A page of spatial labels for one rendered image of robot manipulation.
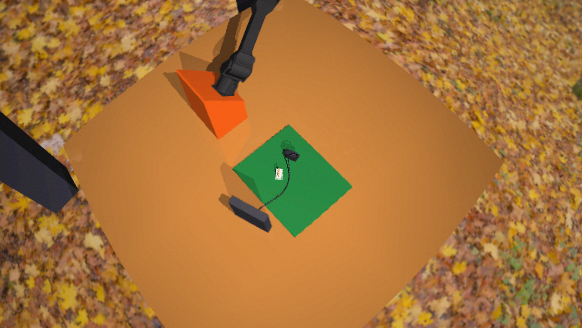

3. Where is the green circuit board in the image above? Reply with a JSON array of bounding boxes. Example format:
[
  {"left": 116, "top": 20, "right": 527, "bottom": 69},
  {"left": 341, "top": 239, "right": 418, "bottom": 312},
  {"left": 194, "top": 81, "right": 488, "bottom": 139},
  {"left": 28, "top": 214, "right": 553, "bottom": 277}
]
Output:
[{"left": 233, "top": 125, "right": 353, "bottom": 237}]

